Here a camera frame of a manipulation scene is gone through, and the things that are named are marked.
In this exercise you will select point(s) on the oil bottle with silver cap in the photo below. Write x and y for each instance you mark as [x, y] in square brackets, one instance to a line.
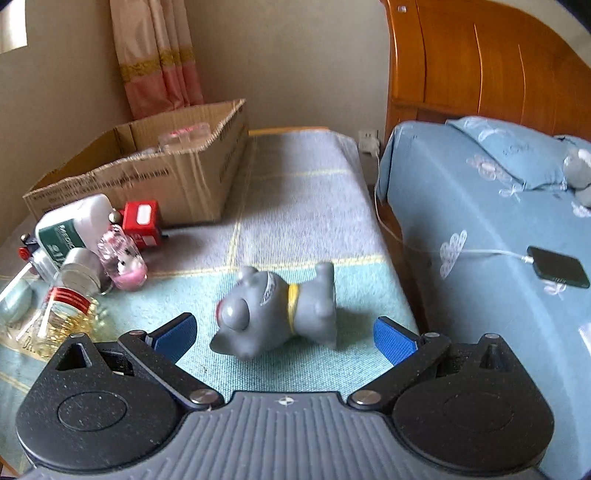
[69, 318]

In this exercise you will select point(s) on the pink curtain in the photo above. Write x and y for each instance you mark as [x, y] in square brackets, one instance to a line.
[157, 55]

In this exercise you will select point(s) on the blue floral bed sheet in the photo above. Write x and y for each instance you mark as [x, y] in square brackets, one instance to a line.
[461, 207]

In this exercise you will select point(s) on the white wall socket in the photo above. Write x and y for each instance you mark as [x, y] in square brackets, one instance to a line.
[368, 134]

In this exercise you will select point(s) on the red toy train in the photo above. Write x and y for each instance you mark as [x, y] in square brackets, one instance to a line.
[138, 226]

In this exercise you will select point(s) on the blue floral pillow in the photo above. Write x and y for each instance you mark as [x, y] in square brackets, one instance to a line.
[517, 157]

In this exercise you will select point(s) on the cardboard box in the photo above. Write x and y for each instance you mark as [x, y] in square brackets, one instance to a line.
[194, 184]

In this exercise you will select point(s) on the checkered towel blanket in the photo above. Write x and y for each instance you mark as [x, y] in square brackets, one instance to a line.
[300, 207]

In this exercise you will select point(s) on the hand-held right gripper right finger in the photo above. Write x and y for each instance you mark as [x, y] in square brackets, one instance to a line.
[392, 342]

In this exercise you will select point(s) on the clear jar with red lid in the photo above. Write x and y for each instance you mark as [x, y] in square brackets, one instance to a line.
[184, 136]

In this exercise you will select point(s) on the white charger plug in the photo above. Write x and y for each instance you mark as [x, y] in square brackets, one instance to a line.
[369, 146]

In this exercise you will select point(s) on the black smartphone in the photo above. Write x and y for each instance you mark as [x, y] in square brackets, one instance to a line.
[561, 267]

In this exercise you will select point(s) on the white bottle with green label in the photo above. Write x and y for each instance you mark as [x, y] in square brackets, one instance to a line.
[87, 217]

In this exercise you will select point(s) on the grey plush toy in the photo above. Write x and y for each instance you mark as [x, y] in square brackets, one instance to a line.
[579, 168]

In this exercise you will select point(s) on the grey dog toy figurine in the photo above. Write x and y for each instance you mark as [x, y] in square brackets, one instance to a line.
[272, 314]

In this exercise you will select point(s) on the wooden bed headboard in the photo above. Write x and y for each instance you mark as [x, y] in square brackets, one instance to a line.
[461, 55]

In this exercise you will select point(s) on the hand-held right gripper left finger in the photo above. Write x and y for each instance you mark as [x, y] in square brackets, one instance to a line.
[175, 338]

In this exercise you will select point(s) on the white plastic stick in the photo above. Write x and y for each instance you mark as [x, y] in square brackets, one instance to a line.
[16, 281]

